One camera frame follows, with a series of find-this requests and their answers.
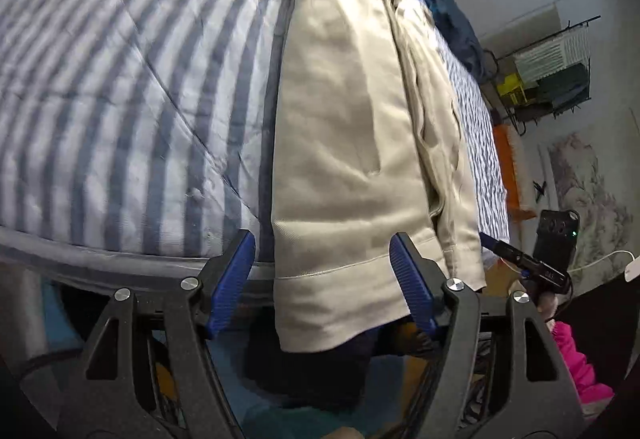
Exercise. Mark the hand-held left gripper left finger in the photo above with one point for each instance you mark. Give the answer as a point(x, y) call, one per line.
point(230, 284)

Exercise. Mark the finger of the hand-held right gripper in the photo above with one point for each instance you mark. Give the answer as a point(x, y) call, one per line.
point(502, 250)

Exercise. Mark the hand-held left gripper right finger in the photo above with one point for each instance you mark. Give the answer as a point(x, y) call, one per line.
point(407, 279)

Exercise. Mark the person's right forearm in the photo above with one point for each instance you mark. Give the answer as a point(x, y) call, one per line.
point(575, 364)

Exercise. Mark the black clothes rack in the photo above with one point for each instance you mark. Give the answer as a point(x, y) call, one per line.
point(520, 126)

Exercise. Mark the dark hanging clothes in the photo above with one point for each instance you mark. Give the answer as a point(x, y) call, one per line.
point(562, 86)

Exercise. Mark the small black tripod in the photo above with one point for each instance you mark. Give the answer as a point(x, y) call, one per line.
point(540, 190)

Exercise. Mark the orange mattress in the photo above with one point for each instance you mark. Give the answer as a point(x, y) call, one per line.
point(505, 169)

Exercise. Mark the black white striped cloth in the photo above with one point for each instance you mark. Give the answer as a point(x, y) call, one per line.
point(480, 384)

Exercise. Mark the yellow crate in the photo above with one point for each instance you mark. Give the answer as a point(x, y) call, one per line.
point(515, 89)

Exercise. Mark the teal cloth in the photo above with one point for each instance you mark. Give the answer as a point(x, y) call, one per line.
point(55, 319)

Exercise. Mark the striped hanging towel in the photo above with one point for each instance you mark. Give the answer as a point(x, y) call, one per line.
point(550, 54)

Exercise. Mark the blue white striped blanket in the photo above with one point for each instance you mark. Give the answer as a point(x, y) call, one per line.
point(125, 94)

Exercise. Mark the dark blue cloth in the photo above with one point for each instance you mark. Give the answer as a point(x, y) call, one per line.
point(452, 26)

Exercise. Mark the landscape wall poster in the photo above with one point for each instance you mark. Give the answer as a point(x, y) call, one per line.
point(585, 189)

